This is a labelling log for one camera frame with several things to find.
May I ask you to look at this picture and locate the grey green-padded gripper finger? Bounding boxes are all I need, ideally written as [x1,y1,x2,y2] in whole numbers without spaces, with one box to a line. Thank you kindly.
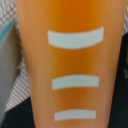
[0,22,21,123]

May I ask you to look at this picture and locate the orange bread loaf toy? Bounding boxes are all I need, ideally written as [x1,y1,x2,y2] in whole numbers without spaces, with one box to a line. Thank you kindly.
[15,0,127,128]

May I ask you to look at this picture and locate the beige woven placemat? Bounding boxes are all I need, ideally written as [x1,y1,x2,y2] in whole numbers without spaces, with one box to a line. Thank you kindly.
[0,0,30,111]

